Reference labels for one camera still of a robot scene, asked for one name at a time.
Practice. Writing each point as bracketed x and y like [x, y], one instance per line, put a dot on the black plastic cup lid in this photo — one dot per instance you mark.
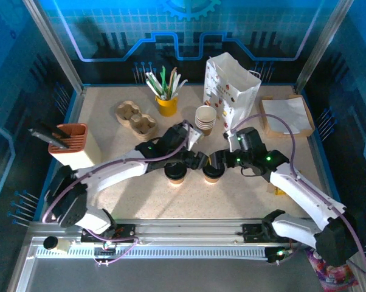
[175, 174]
[214, 175]

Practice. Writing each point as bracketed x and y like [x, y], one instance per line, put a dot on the white printed paper bag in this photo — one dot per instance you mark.
[231, 88]

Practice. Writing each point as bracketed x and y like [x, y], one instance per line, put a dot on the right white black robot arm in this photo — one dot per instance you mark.
[304, 194]

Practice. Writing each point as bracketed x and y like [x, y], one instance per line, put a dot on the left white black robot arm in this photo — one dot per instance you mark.
[116, 175]

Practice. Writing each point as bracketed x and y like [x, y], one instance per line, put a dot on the yellow metal bucket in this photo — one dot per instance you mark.
[167, 108]

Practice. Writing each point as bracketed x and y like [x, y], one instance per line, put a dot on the stack of brown paper cups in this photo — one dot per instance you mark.
[205, 114]

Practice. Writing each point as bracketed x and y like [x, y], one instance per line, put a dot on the yellow snack packet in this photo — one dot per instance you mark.
[278, 192]

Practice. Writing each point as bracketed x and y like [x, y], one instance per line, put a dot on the stack of pulp cup carriers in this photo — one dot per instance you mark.
[131, 117]

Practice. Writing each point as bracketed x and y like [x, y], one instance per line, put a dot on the clear wrapped straw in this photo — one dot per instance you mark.
[182, 85]
[177, 82]

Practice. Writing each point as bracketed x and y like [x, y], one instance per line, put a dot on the brown paper wrapped straw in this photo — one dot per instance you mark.
[172, 80]

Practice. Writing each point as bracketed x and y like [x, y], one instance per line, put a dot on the green wrapped straw folded tip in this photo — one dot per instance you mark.
[163, 77]

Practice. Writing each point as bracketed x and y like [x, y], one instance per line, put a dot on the small black box with LED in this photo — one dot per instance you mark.
[275, 255]

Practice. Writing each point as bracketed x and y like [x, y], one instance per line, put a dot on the orange and cream knife block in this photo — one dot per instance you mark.
[70, 158]

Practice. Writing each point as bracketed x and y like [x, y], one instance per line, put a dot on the small circuit board with LED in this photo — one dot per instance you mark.
[108, 245]

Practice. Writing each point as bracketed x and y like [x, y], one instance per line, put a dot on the purple Fox's candy bag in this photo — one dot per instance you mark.
[332, 275]

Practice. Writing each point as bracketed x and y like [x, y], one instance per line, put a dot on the white plastic block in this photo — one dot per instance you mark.
[64, 245]

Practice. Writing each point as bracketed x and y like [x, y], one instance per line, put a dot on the black round knob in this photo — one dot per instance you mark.
[50, 243]

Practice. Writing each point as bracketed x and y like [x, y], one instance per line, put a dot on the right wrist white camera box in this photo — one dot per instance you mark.
[233, 141]

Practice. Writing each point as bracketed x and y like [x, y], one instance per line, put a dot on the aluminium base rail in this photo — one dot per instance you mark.
[186, 232]

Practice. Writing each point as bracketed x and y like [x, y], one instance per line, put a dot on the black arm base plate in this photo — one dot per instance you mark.
[125, 232]
[251, 232]

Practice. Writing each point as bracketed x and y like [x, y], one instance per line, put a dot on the aluminium frame post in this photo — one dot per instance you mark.
[56, 45]
[322, 45]

